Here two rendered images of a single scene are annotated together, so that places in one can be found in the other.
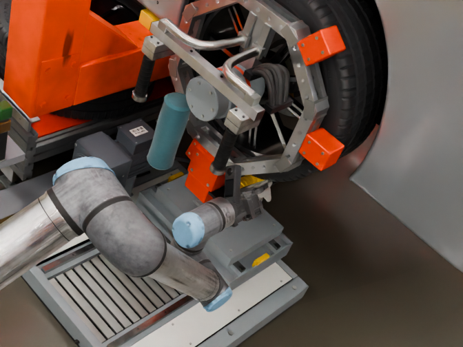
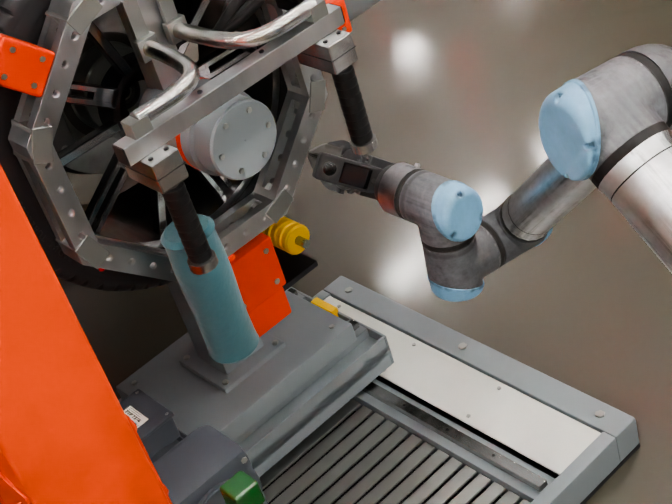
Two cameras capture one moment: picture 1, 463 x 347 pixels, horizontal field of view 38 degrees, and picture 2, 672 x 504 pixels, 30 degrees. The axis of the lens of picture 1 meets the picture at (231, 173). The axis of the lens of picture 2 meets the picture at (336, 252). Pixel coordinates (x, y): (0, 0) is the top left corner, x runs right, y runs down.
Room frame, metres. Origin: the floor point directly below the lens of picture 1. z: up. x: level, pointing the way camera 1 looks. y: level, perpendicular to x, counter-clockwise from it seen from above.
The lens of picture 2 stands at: (0.68, 1.60, 1.80)
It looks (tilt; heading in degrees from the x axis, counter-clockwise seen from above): 35 degrees down; 298
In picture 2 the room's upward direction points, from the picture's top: 18 degrees counter-clockwise
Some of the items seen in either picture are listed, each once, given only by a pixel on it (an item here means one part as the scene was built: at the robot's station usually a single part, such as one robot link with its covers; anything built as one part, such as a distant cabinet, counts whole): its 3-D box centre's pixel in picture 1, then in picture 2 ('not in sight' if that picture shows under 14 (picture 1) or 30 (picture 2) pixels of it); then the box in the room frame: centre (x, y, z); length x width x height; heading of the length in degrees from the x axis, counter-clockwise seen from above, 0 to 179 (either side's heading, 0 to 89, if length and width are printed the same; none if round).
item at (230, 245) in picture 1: (229, 189); (218, 319); (1.85, -0.01, 0.32); 0.40 x 0.30 x 0.28; 60
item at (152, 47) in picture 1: (160, 45); (153, 162); (1.61, 0.32, 0.93); 0.09 x 0.05 x 0.05; 150
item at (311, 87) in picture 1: (242, 85); (180, 114); (1.70, 0.07, 0.85); 0.54 x 0.07 x 0.54; 60
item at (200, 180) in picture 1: (216, 169); (233, 278); (1.74, 0.05, 0.48); 0.16 x 0.12 x 0.17; 150
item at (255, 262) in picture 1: (214, 224); (246, 388); (1.85, -0.01, 0.13); 0.50 x 0.36 x 0.10; 60
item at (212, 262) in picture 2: (145, 76); (187, 224); (1.58, 0.33, 0.83); 0.04 x 0.04 x 0.16
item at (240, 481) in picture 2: (3, 110); (242, 494); (1.43, 0.67, 0.64); 0.04 x 0.04 x 0.04; 60
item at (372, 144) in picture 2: (224, 149); (353, 106); (1.42, 0.04, 0.83); 0.04 x 0.04 x 0.16
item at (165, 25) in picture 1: (208, 21); (135, 63); (1.65, 0.22, 1.03); 0.19 x 0.18 x 0.11; 150
